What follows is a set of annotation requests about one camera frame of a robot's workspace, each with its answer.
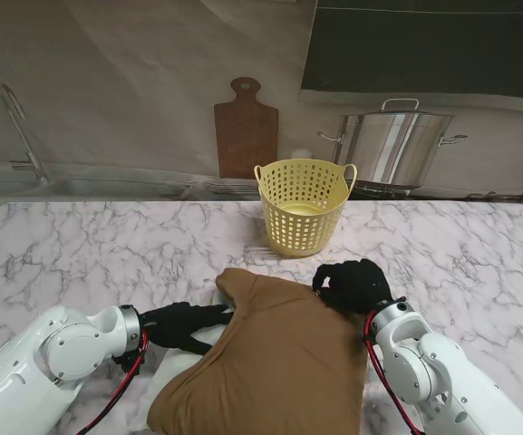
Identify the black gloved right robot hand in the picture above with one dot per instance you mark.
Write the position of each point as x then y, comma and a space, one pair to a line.
361, 285

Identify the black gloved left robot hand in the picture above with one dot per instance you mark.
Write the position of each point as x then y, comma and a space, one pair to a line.
175, 324

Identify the white pillow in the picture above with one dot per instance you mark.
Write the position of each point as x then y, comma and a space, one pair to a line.
175, 367

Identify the brown pillowcase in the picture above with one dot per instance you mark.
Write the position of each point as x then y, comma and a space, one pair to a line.
279, 362

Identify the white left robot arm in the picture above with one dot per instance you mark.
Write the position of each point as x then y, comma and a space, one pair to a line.
61, 344

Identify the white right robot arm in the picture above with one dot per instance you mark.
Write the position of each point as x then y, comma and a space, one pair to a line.
424, 362

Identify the yellow perforated laundry basket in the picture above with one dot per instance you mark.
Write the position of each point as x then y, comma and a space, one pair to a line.
288, 226

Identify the black stove grate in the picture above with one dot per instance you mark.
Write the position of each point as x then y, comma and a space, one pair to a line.
379, 190

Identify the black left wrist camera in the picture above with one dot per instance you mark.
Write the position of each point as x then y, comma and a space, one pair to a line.
127, 362

